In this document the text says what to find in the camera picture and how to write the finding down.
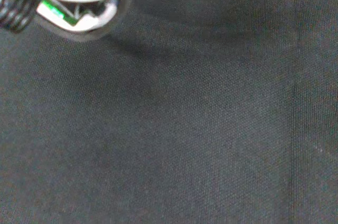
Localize black ribbed cable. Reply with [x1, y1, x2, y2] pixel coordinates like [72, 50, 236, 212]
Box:
[0, 0, 43, 34]

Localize black cloth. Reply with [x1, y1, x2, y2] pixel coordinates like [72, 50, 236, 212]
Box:
[0, 0, 338, 224]

